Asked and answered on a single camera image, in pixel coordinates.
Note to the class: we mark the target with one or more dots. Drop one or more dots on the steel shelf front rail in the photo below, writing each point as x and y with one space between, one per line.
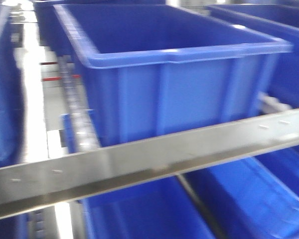
31 186

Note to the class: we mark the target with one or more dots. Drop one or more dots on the blue bin lower shelf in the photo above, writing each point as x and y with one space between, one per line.
160 209

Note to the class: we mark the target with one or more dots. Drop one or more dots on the large blue bin centre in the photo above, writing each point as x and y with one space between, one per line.
151 70

